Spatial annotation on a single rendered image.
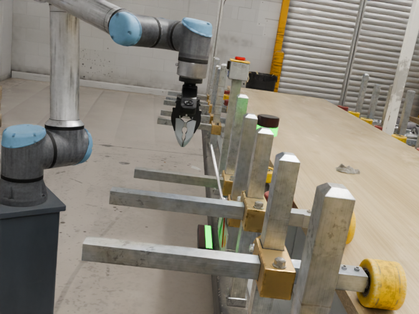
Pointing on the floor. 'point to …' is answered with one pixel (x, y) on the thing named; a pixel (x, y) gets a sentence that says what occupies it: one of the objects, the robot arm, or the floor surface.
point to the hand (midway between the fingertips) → (183, 143)
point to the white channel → (410, 37)
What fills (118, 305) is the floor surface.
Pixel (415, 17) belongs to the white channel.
